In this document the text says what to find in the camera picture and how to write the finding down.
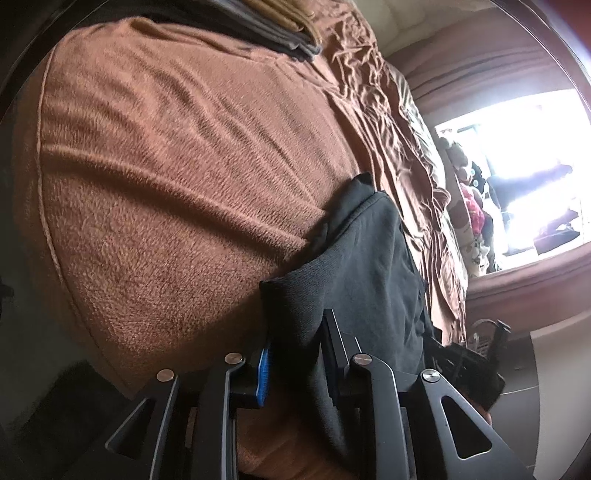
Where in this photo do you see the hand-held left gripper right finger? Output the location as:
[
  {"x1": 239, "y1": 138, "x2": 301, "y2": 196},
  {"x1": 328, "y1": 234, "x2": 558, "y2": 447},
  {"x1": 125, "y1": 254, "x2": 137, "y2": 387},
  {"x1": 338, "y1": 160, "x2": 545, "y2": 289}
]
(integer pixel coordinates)
[{"x1": 322, "y1": 308, "x2": 498, "y2": 480}]

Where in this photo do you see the pile of plush toys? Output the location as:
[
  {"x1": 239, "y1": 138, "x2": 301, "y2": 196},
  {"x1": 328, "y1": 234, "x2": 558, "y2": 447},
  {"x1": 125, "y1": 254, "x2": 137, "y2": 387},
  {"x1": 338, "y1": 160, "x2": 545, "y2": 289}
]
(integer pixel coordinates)
[{"x1": 436, "y1": 136, "x2": 497, "y2": 278}]

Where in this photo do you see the dark grey rug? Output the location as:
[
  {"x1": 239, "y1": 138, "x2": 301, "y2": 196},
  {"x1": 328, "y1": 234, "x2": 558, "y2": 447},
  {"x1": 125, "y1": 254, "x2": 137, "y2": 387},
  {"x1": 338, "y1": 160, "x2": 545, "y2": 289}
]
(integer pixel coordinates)
[{"x1": 0, "y1": 360, "x2": 139, "y2": 480}]

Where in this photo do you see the cream bed sheet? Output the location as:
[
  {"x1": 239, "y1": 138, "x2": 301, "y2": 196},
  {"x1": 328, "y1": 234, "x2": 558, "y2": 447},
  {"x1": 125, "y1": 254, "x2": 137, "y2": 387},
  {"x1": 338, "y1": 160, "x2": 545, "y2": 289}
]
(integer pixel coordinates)
[{"x1": 392, "y1": 60, "x2": 451, "y2": 204}]

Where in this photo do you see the black long-sleeve shirt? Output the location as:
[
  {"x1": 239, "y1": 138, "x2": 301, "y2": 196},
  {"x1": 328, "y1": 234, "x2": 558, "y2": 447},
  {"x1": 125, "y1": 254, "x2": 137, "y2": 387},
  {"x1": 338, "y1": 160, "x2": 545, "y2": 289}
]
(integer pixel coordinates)
[{"x1": 259, "y1": 173, "x2": 437, "y2": 476}]

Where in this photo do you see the stack of folded clothes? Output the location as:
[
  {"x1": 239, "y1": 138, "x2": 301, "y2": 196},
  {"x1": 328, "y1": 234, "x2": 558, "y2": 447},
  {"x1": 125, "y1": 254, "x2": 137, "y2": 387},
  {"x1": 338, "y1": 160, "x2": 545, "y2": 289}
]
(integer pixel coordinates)
[{"x1": 217, "y1": 0, "x2": 324, "y2": 63}]

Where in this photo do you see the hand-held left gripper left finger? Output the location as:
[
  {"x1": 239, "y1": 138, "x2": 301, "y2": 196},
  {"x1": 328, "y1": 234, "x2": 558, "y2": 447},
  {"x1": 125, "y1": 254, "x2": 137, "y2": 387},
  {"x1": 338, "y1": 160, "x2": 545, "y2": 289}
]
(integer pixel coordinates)
[{"x1": 105, "y1": 344, "x2": 274, "y2": 480}]

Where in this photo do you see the brown blanket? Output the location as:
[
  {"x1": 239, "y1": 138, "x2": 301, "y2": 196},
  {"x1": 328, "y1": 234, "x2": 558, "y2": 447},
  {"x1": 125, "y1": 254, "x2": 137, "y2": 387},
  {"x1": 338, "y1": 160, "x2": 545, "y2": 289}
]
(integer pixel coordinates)
[{"x1": 11, "y1": 0, "x2": 469, "y2": 480}]

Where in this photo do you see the pink plush toy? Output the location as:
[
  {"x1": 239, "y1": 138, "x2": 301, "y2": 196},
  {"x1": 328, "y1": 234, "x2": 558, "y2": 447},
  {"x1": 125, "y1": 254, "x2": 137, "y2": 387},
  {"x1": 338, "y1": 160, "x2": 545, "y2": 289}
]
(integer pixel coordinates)
[{"x1": 462, "y1": 185, "x2": 485, "y2": 234}]

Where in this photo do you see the pink curtain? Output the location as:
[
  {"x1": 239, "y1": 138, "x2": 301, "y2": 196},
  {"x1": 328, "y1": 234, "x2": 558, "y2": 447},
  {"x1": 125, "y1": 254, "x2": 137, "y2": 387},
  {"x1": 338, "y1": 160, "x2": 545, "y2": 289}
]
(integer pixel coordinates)
[
  {"x1": 464, "y1": 249, "x2": 583, "y2": 333},
  {"x1": 397, "y1": 18, "x2": 578, "y2": 121}
]

